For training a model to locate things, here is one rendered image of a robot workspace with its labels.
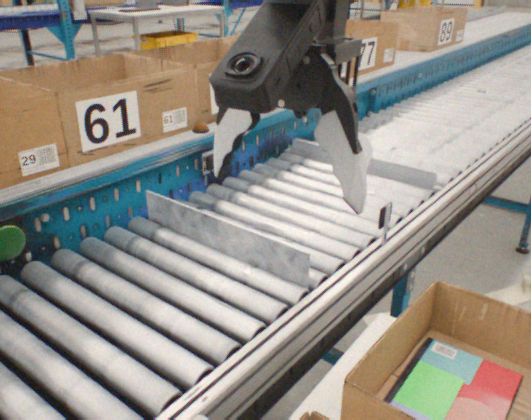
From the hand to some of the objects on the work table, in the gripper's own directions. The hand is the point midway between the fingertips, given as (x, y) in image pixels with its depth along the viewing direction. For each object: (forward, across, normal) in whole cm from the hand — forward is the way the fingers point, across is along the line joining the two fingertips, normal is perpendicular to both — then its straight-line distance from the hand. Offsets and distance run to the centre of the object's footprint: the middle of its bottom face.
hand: (280, 198), depth 48 cm
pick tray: (+33, -27, -19) cm, 47 cm away
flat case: (+33, -17, -21) cm, 43 cm away
